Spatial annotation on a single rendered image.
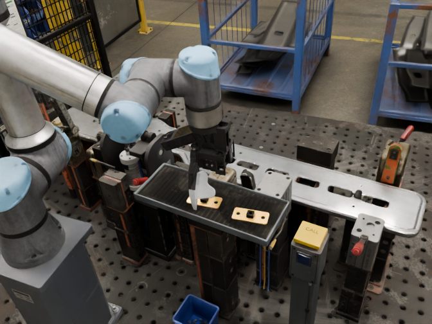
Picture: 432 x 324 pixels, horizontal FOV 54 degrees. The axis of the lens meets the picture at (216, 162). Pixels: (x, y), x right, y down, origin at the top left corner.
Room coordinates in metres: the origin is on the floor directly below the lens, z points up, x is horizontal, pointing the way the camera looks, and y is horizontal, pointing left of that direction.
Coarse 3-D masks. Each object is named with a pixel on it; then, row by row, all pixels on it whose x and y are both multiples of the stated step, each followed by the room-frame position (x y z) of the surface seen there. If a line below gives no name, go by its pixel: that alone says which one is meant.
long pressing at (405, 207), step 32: (96, 128) 1.39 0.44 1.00; (160, 128) 1.35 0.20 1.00; (256, 160) 1.11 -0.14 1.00; (288, 160) 1.09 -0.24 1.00; (320, 192) 0.93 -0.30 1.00; (352, 192) 0.92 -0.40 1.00; (384, 192) 0.90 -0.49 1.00; (416, 192) 0.89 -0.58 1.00; (384, 224) 0.78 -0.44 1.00; (416, 224) 0.77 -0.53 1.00
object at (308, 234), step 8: (304, 224) 0.66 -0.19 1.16; (312, 224) 0.66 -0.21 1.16; (296, 232) 0.64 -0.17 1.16; (304, 232) 0.64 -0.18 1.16; (312, 232) 0.64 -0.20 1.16; (320, 232) 0.63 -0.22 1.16; (296, 240) 0.62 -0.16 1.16; (304, 240) 0.61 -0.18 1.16; (312, 240) 0.61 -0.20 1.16; (320, 240) 0.61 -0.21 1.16
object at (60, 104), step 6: (48, 96) 1.28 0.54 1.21; (48, 102) 1.27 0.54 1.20; (54, 102) 1.28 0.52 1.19; (60, 102) 1.28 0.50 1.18; (54, 108) 1.29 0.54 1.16; (60, 108) 1.28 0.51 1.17; (60, 114) 1.29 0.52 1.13; (66, 114) 1.29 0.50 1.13; (60, 120) 1.30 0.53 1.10; (66, 120) 1.28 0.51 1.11; (72, 120) 1.30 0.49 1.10; (72, 126) 1.29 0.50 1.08
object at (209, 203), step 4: (188, 200) 0.77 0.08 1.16; (200, 200) 0.76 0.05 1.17; (204, 200) 0.76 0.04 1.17; (208, 200) 0.77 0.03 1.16; (212, 200) 0.76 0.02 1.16; (216, 200) 0.76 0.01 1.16; (220, 200) 0.76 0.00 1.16; (200, 204) 0.75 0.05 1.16; (204, 204) 0.75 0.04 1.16; (208, 204) 0.75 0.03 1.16; (212, 204) 0.75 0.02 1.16; (216, 204) 0.75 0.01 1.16; (216, 208) 0.74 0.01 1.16
